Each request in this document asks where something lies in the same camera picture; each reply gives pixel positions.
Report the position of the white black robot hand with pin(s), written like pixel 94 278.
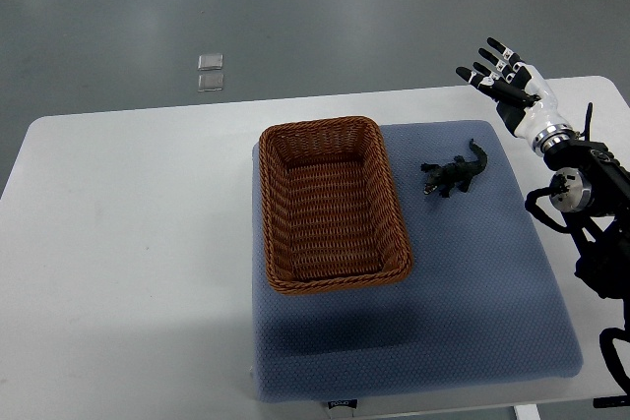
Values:
pixel 524 100

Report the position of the dark toy crocodile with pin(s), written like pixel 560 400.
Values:
pixel 458 173

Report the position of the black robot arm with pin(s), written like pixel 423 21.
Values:
pixel 588 199

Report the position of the brown wicker basket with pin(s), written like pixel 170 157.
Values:
pixel 331 216

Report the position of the blue grey foam mat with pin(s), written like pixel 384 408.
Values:
pixel 480 306

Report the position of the black table control panel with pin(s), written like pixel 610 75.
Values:
pixel 611 402

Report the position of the upper floor socket plate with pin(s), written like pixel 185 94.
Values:
pixel 210 62

